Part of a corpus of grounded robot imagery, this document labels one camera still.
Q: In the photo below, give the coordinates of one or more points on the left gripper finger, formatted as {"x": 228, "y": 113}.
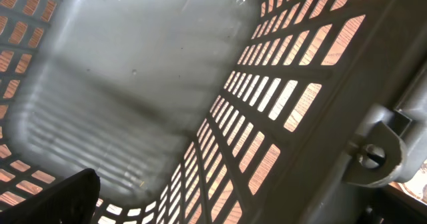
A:
{"x": 72, "y": 201}

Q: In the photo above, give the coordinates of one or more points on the grey plastic mesh basket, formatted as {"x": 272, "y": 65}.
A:
{"x": 219, "y": 111}

